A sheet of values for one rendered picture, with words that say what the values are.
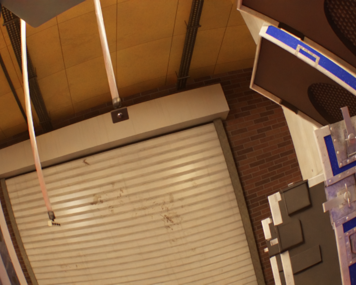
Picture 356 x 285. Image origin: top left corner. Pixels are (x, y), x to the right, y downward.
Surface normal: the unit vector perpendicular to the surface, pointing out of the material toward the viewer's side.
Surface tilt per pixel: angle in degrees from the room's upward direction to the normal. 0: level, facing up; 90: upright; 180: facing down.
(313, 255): 90
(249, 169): 90
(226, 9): 180
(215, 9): 180
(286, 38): 90
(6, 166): 90
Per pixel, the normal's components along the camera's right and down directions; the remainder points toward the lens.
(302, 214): -0.01, -0.25
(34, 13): 0.29, 0.93
